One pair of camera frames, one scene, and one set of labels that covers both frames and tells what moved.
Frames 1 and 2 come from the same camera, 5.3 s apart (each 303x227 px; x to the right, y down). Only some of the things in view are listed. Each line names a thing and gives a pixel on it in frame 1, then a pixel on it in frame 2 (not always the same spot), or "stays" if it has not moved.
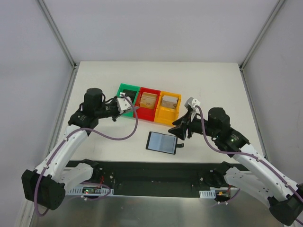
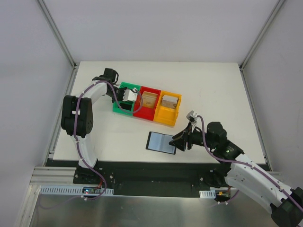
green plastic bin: [130, 87] stays
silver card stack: [169, 101] stays
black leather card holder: [163, 143] stays
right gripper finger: [184, 120] to [186, 131]
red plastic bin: [146, 113] stays
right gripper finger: [180, 131] to [180, 144]
